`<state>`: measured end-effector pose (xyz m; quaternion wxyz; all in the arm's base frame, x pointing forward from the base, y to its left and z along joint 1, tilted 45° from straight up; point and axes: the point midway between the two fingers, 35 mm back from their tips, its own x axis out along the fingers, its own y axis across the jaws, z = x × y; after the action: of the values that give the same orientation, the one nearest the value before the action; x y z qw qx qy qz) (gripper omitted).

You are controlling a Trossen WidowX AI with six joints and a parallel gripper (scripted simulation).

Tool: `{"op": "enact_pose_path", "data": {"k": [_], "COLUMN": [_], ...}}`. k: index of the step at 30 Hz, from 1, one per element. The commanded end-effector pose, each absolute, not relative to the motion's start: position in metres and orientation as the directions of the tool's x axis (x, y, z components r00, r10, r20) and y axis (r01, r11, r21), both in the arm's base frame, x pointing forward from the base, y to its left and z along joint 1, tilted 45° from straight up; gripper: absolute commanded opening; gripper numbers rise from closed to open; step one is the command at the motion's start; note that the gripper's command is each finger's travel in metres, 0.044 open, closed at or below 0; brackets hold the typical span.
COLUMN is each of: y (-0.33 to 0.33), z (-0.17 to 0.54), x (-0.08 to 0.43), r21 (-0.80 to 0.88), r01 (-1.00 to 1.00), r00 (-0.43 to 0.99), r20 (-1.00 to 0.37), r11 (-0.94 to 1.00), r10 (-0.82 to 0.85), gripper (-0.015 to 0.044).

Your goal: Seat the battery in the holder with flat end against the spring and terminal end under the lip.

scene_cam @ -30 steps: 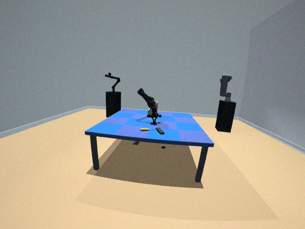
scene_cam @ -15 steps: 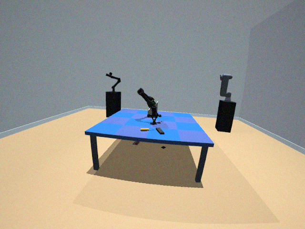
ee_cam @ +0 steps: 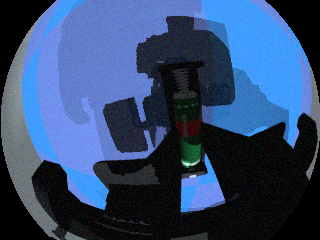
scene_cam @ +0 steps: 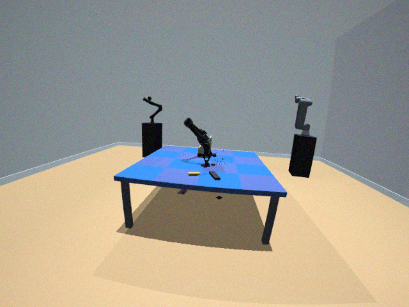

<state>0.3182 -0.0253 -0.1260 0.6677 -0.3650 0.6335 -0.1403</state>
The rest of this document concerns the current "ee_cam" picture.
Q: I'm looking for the green and red battery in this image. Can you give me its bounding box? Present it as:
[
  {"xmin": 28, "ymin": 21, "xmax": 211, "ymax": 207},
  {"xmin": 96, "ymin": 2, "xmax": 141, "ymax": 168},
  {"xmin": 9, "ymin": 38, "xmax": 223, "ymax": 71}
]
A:
[{"xmin": 172, "ymin": 96, "xmax": 201, "ymax": 169}]

